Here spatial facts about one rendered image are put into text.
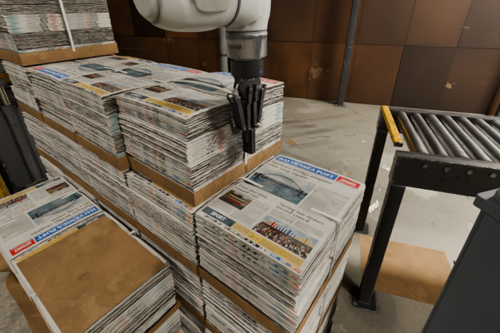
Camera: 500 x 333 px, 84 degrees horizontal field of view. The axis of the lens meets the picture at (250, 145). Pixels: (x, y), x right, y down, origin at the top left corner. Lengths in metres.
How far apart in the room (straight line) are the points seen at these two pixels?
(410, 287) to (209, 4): 1.59
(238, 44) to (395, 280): 1.46
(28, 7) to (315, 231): 1.22
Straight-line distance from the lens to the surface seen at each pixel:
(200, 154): 0.63
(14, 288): 1.35
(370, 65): 4.19
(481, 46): 4.42
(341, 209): 0.72
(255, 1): 0.58
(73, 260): 1.01
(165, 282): 0.95
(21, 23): 1.34
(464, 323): 0.71
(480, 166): 1.17
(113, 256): 0.97
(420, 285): 1.78
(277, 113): 0.84
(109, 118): 0.82
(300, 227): 0.64
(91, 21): 1.43
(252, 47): 0.60
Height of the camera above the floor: 1.27
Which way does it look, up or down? 27 degrees down
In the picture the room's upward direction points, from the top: straight up
